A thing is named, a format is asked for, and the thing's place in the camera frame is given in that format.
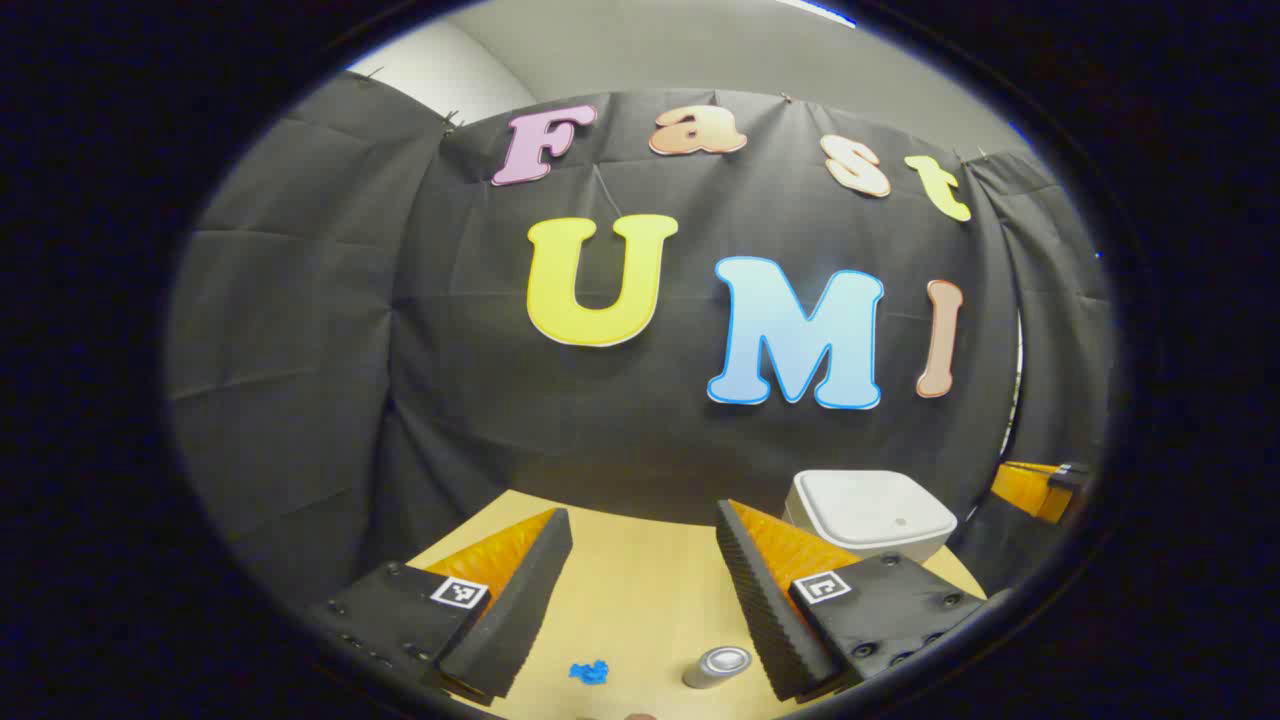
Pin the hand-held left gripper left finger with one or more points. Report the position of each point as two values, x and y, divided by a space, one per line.
520 610

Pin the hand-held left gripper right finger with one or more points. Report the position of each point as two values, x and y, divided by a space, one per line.
765 610

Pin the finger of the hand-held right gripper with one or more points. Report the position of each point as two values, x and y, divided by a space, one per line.
1030 487

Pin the silver pop can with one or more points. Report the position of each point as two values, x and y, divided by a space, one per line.
715 668

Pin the blue paper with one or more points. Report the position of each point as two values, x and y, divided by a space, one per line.
590 671

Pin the white desktop garbage bin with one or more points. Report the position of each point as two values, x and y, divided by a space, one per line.
870 505

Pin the wooden desktop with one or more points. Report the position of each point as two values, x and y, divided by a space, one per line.
640 590

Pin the black backdrop cloth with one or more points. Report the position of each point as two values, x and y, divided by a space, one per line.
650 430

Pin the ceiling light panel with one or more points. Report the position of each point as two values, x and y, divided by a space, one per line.
815 10

